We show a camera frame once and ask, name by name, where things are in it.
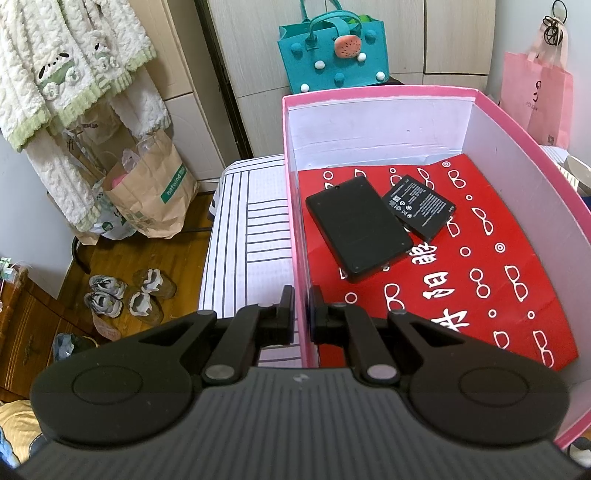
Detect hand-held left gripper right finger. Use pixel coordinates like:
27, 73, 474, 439
308, 285, 465, 387

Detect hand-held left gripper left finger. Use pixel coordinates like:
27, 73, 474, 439
139, 285, 296, 387

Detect pink cardboard box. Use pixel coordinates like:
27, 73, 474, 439
281, 85, 591, 450

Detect striped white bedsheet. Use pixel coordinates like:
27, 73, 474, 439
198, 154, 303, 370

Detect black flat power bank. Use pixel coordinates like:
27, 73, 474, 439
305, 175, 414, 284

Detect brown fur-lined shoe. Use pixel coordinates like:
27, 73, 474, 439
128, 288, 165, 325
133, 268, 177, 297

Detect black phone battery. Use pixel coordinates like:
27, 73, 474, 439
381, 174, 457, 242

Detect red printed paper bag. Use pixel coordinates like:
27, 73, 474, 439
298, 154, 580, 371

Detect grey white sneaker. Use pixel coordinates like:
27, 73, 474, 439
89, 274, 128, 299
84, 291, 123, 320

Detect brown paper bag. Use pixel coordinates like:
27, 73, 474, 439
102, 129, 199, 239

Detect white green plastic bag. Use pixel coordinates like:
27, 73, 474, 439
89, 203, 136, 241

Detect blue crumpled plastic bag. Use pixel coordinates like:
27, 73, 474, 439
52, 332, 95, 361

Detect wooden cabinet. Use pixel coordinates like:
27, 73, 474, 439
0, 268, 95, 403

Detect teal felt handbag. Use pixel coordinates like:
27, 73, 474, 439
277, 0, 389, 95

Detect pile of small colourful items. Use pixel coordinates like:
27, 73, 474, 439
0, 256, 29, 289

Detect yellow printed blanket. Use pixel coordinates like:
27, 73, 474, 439
0, 401, 47, 468

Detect white bowl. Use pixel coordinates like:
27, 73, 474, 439
560, 154, 591, 195

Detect light wooden wardrobe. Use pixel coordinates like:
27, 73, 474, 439
203, 0, 502, 160

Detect pink paper bag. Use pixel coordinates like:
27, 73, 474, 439
499, 21, 575, 149

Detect cream green-trimmed fleece jacket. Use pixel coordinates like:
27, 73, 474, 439
0, 0, 158, 153

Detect black hair ties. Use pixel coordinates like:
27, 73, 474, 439
541, 0, 570, 47

